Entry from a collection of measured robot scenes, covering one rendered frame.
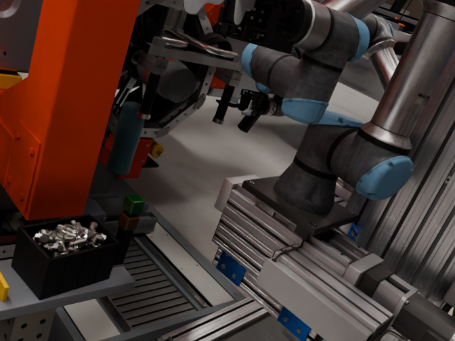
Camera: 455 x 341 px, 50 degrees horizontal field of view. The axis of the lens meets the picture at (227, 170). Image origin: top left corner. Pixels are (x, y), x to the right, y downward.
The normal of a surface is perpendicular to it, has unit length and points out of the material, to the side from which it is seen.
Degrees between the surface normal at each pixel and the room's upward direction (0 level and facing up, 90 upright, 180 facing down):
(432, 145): 90
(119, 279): 0
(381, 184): 98
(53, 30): 90
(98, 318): 0
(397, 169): 98
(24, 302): 0
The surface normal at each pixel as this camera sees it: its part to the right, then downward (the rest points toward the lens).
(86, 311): 0.33, -0.88
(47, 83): -0.70, 0.02
